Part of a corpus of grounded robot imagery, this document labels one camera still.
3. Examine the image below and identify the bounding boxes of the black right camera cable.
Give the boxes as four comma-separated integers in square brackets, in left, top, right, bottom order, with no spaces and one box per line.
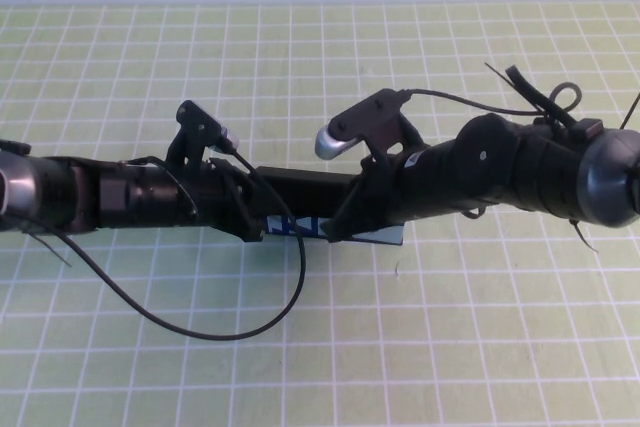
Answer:
[399,88,549,119]

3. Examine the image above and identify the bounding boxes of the black cable tie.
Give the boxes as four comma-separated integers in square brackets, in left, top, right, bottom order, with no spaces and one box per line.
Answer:
[619,91,640,129]
[483,61,544,116]
[568,218,600,254]

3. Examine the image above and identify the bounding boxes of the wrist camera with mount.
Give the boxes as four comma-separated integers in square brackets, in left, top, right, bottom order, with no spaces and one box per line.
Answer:
[313,88,419,162]
[166,99,242,176]

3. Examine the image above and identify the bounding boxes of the green white-grid tablecloth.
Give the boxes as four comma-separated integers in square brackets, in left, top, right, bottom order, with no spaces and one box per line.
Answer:
[0,0,640,427]

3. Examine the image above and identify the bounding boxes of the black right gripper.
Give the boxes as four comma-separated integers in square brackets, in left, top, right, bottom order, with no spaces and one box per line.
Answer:
[322,144,429,245]

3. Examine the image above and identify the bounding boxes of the black left camera cable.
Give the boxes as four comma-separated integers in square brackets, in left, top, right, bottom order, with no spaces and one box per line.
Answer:
[47,149,307,344]

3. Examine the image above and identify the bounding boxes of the black glasses case printed sides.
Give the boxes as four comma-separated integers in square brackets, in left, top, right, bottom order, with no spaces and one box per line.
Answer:
[254,165,407,248]

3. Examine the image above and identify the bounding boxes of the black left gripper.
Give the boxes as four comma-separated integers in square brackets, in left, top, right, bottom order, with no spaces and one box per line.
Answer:
[194,156,266,244]

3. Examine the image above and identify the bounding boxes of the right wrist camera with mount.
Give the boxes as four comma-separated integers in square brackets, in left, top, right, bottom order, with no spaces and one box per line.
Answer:
[313,88,419,162]

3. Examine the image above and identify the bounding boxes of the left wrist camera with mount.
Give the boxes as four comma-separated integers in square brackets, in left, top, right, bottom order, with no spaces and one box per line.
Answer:
[166,99,242,176]

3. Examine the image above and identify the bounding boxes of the black camera cable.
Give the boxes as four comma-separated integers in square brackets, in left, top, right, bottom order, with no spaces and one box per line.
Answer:
[47,149,307,344]
[399,88,549,119]

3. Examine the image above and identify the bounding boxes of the black strap loop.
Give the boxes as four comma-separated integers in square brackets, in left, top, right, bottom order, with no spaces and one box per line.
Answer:
[548,80,584,124]

